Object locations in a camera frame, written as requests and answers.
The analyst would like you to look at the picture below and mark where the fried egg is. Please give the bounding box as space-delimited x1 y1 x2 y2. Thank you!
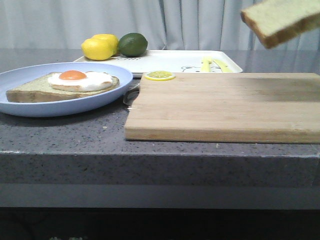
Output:
47 70 118 92

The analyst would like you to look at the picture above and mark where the bread slice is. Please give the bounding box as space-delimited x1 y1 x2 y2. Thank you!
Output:
240 0 320 49
6 72 120 103

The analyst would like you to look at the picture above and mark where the light blue round plate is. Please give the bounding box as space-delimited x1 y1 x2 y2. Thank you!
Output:
0 62 133 118

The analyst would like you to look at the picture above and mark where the white rectangular tray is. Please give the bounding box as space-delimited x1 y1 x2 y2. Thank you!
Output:
72 49 244 75

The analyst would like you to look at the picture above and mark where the lemon slice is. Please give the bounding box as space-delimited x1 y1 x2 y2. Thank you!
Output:
143 70 176 81

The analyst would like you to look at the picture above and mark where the yellow plastic fork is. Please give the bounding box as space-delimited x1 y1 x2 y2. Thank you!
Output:
200 56 213 73

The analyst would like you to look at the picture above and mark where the green lime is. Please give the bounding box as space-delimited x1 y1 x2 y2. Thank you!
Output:
118 32 148 57

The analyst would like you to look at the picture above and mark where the yellow plastic knife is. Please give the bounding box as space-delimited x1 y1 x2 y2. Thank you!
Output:
213 59 233 73

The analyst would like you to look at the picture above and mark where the front yellow lemon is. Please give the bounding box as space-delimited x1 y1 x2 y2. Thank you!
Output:
81 38 114 61

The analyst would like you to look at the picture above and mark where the yellow lemon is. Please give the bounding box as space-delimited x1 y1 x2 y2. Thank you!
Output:
92 33 119 56
81 38 114 61

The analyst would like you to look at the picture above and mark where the rear yellow lemon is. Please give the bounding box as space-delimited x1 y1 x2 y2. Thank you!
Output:
92 33 119 56

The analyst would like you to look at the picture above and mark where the wooden cutting board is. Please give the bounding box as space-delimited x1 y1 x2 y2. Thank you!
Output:
124 73 320 144

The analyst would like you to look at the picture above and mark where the grey curtain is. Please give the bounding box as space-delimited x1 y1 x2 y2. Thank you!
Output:
0 0 320 52

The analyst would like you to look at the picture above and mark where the metal cutting board handle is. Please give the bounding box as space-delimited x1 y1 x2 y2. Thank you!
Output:
122 84 140 107

